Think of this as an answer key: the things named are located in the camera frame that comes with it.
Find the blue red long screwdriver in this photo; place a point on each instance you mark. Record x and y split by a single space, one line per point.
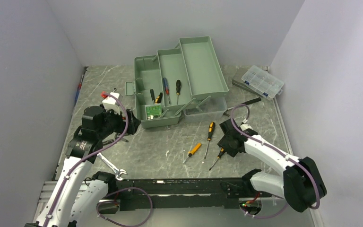
166 87

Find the green top toolbox tray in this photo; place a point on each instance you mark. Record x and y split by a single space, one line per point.
205 76

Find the long yellow black screwdriver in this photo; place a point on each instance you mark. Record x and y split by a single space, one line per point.
211 130

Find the green middle toolbox tray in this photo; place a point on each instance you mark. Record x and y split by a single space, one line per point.
172 66

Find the large silver open-end wrench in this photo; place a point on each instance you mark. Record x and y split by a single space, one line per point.
114 167

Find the yellow black handle hammer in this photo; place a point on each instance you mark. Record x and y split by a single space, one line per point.
156 99

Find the green toolbox tray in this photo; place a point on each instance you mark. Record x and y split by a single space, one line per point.
205 76
172 66

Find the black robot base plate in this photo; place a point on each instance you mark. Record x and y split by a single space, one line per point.
134 194

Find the green toolbox latch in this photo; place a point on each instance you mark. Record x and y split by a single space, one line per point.
130 89

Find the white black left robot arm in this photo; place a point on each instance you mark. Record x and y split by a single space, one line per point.
64 209

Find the yellow black stubby screwdriver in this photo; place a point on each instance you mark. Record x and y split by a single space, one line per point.
217 158

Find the short yellow screwdriver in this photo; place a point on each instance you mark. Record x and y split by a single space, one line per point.
192 152

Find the green label screwdriver bit box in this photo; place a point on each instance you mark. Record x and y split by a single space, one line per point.
153 111

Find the green toolbox base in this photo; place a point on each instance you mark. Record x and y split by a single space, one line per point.
147 76

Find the grey flat case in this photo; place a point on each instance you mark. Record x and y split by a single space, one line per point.
238 82

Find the red blue tool at wall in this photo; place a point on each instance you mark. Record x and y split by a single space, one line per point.
80 85

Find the yellow black medium screwdriver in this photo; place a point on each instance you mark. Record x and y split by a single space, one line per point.
178 89

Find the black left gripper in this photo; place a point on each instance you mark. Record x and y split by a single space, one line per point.
133 122

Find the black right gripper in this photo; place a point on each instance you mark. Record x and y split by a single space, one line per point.
223 143

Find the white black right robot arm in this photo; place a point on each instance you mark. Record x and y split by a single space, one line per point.
297 181

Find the clear compartment organizer box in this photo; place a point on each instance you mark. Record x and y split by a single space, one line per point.
262 82

